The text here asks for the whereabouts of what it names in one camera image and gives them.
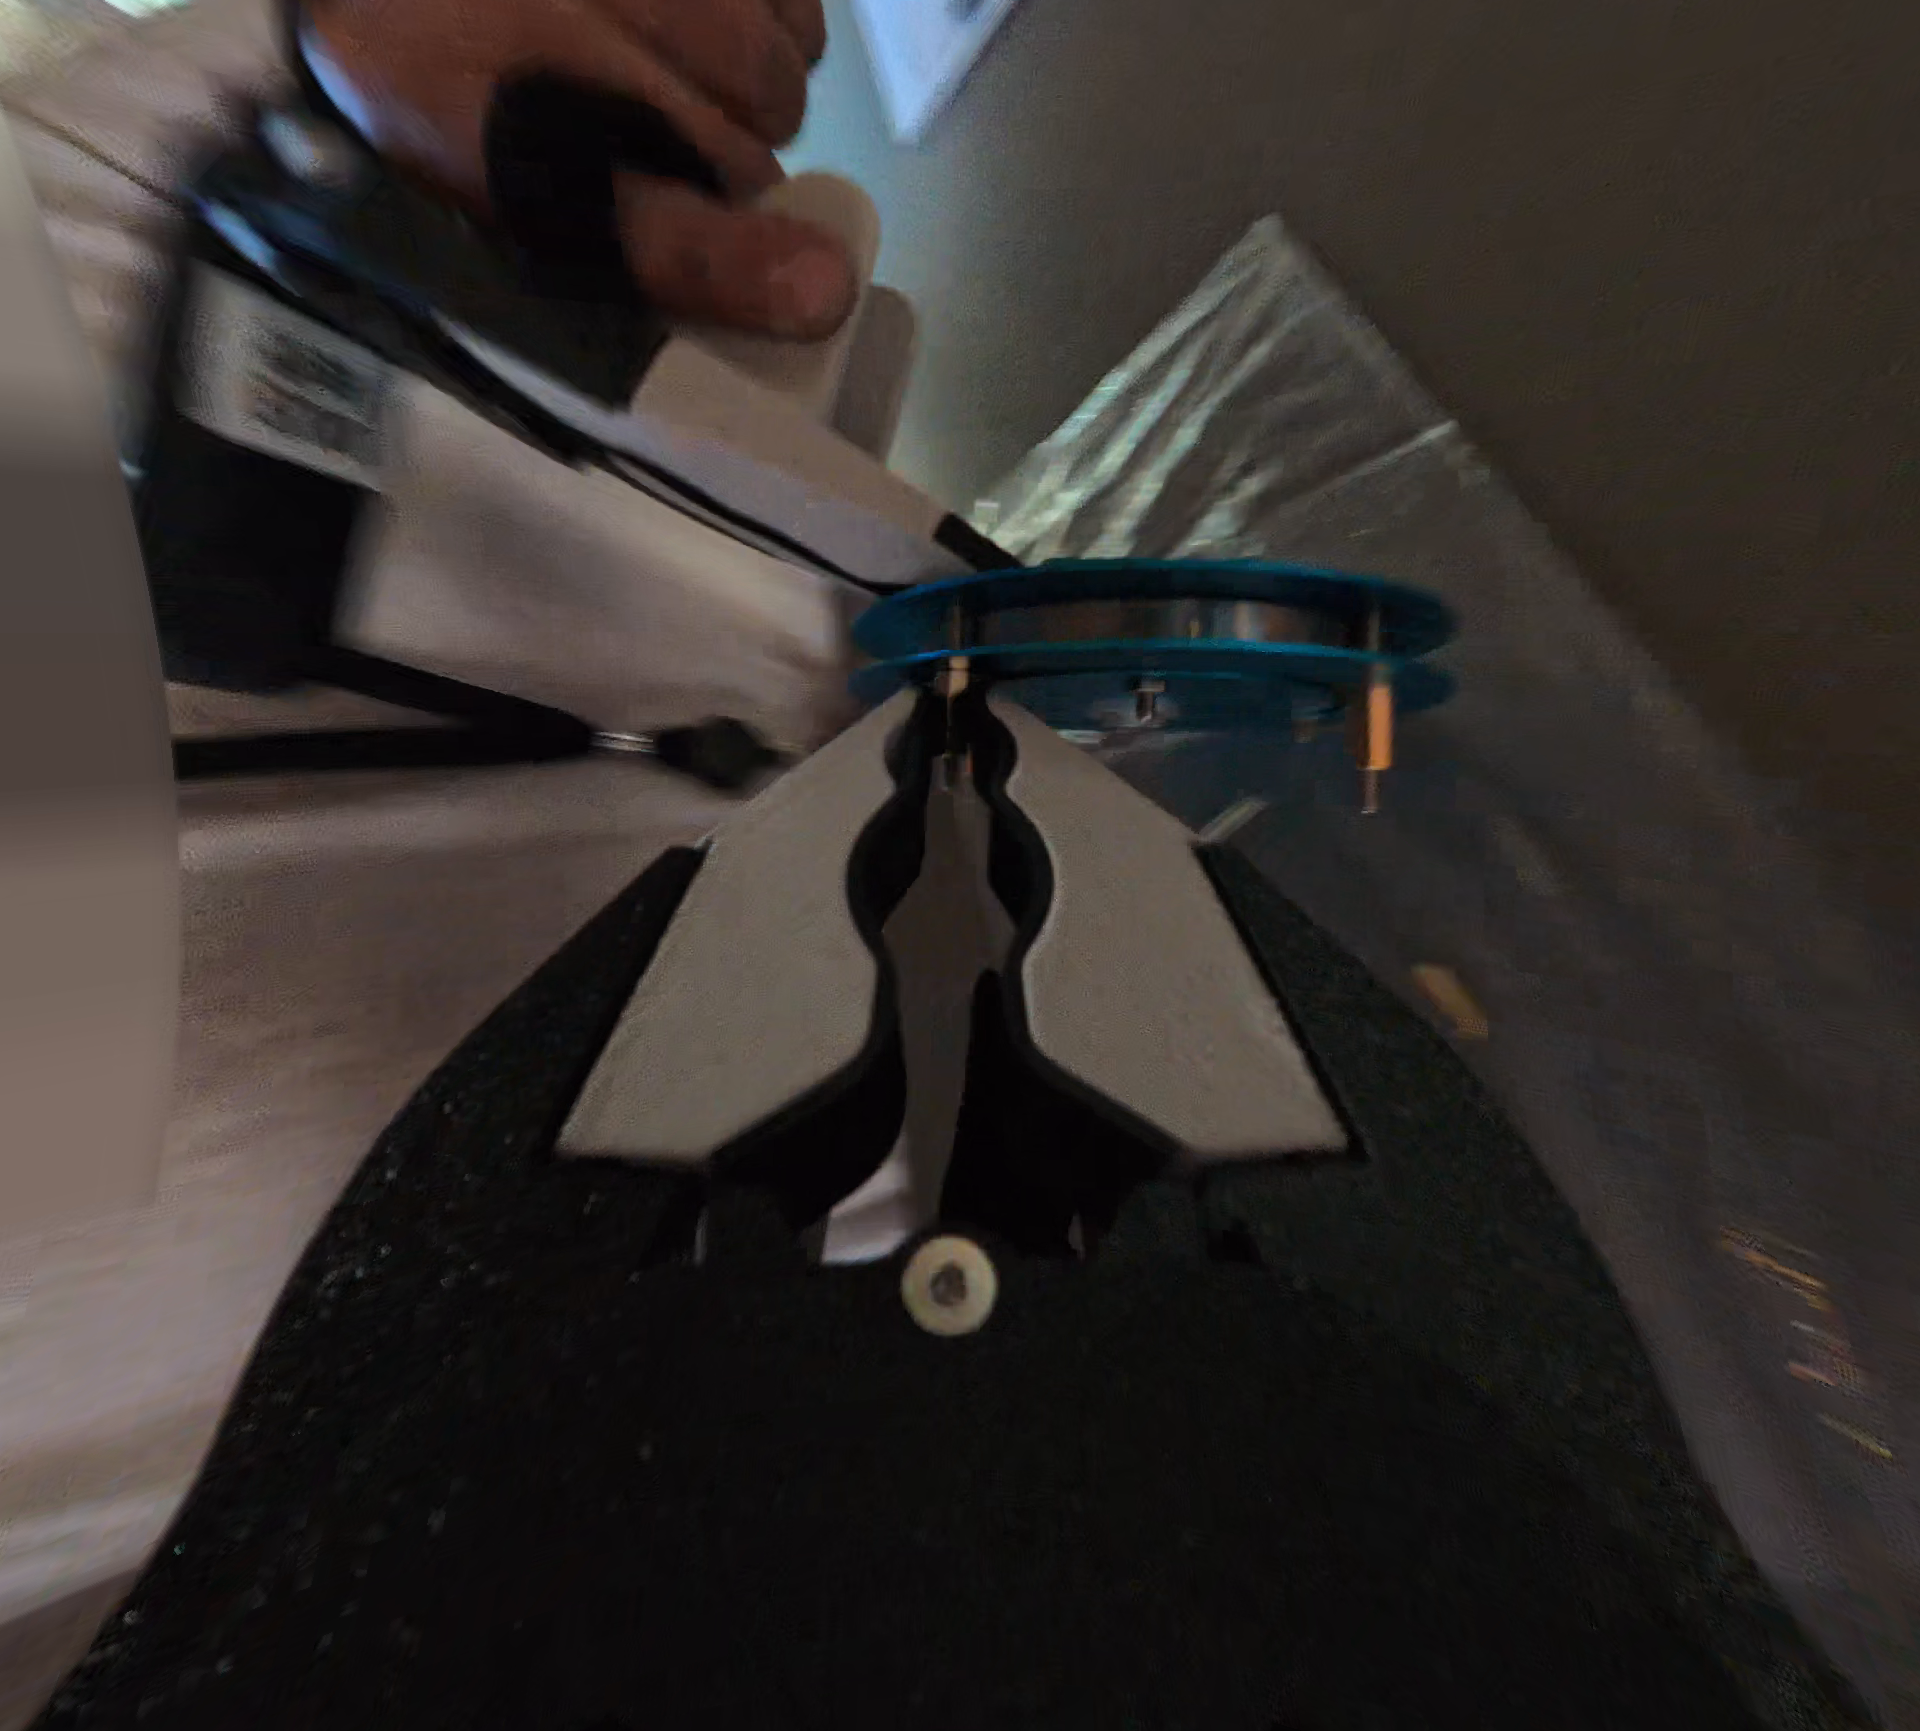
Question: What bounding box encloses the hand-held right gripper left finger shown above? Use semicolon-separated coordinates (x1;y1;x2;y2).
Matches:
558;685;924;1177

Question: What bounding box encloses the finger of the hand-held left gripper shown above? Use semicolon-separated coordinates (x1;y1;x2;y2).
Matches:
599;403;1021;583
336;387;901;719

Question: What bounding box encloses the blue metal turntable disc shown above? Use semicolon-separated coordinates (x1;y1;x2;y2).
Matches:
846;555;1462;735

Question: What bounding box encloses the clear plastic bag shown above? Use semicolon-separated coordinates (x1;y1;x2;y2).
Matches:
959;213;1920;1686

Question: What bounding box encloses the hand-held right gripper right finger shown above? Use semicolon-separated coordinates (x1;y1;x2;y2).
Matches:
981;685;1352;1163

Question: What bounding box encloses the black lanyard strap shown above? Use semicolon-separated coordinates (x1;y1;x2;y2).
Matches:
171;651;790;795

